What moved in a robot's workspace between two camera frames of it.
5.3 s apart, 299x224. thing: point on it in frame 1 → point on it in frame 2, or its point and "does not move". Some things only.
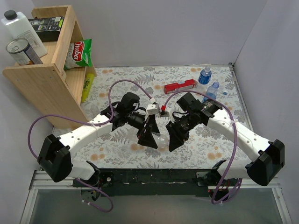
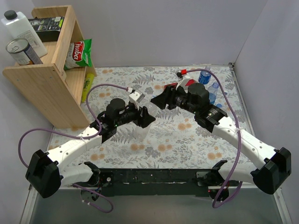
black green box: x=47 y=28 does not move
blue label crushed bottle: x=211 y=91 does not move
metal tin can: x=21 y=51 does not move
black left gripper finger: x=146 y=138 → x=145 y=120
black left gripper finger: x=153 y=125 → x=145 y=113
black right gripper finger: x=177 y=136 → x=167 y=97
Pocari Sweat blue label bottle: x=205 y=76 does not move
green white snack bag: x=79 y=54 does not move
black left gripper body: x=145 y=127 does not move
